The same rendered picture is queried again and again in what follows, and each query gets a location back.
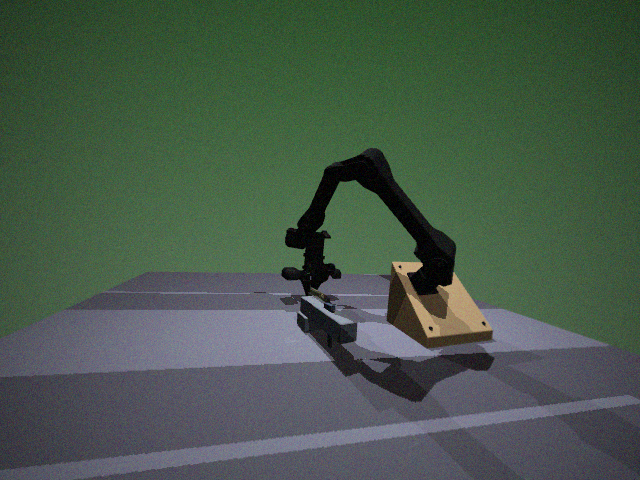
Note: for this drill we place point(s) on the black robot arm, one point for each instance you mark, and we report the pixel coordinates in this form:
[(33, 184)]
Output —
[(434, 248)]

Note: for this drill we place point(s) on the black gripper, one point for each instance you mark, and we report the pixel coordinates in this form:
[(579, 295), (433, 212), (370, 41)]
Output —
[(291, 273)]

